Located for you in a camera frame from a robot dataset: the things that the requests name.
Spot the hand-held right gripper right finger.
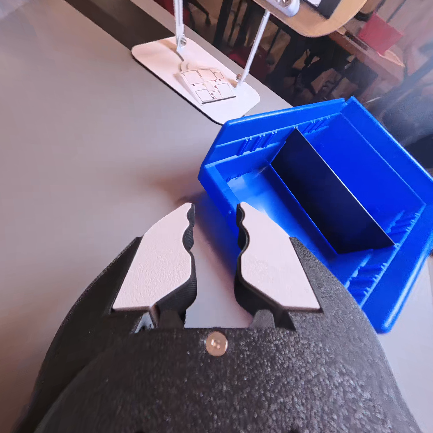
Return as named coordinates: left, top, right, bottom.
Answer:
left=234, top=202, right=321, bottom=331

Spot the white document stand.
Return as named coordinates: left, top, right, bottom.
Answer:
left=131, top=0, right=302, bottom=125

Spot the blue plastic bin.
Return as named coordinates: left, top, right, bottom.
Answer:
left=198, top=96, right=433, bottom=334

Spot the red box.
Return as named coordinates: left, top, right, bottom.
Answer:
left=358, top=14, right=405, bottom=55

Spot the curved wooden board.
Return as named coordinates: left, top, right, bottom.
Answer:
left=254, top=0, right=369, bottom=38

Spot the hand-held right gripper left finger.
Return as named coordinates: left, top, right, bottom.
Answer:
left=112, top=202, right=198, bottom=334

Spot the paper tag with squares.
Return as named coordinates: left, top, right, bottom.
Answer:
left=179, top=66, right=237, bottom=107

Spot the wooden background table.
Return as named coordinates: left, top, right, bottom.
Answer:
left=330, top=29, right=406, bottom=89

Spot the black bin divider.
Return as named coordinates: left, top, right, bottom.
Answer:
left=270, top=128, right=396, bottom=255

